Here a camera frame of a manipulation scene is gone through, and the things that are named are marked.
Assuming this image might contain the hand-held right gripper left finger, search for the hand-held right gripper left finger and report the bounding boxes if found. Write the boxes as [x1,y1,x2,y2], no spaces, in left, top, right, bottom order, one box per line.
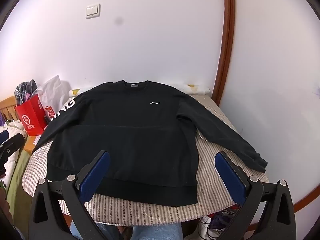
[29,150,111,240]

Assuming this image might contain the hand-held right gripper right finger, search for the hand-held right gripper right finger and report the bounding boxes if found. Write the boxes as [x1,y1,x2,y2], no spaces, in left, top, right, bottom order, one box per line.
[214,151,298,240]

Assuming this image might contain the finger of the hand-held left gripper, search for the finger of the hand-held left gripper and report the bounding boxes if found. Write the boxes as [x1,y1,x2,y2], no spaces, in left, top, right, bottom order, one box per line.
[0,132,24,155]

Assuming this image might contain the black sweatshirt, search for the black sweatshirt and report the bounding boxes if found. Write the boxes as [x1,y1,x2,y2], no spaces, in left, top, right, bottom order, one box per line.
[32,79,269,205]

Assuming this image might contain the white patterned cloth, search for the white patterned cloth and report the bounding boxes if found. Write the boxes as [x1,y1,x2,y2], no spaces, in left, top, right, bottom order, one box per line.
[0,119,28,180]

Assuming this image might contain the green cloth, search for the green cloth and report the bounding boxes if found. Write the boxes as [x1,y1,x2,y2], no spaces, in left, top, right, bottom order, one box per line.
[6,150,32,205]

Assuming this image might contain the striped quilted blanket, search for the striped quilted blanket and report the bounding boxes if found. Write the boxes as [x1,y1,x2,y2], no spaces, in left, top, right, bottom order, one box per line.
[22,94,270,227]

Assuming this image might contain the red paper bag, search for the red paper bag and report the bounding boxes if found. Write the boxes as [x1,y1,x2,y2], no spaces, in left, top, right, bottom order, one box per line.
[14,94,48,137]

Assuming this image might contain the wooden chair back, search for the wooden chair back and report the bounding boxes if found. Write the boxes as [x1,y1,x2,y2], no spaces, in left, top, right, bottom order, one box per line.
[0,96,19,125]

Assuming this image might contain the plaid cloth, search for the plaid cloth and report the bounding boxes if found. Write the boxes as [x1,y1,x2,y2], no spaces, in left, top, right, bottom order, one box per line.
[14,79,43,105]

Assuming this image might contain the white plastic shopping bag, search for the white plastic shopping bag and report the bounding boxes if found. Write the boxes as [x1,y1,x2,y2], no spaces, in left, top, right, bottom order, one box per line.
[37,74,73,125]

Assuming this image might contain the wooden baseboard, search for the wooden baseboard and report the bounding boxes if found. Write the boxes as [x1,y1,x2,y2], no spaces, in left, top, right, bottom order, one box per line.
[293,185,318,214]

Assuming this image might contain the person's blue jeans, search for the person's blue jeans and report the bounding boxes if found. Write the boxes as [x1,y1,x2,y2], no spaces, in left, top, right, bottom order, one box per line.
[70,220,183,240]

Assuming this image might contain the tangled cables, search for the tangled cables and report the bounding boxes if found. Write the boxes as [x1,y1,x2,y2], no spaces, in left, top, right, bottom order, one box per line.
[197,205,241,240]

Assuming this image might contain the wooden door frame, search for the wooden door frame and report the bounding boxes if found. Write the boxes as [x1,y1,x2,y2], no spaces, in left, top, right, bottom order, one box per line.
[211,0,237,105]

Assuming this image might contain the white wall light switch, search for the white wall light switch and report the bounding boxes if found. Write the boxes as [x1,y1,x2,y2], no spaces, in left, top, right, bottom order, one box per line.
[85,4,101,19]

